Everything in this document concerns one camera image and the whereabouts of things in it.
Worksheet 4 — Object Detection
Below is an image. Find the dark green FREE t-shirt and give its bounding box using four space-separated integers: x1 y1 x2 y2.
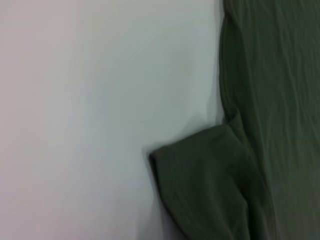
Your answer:
148 0 320 240

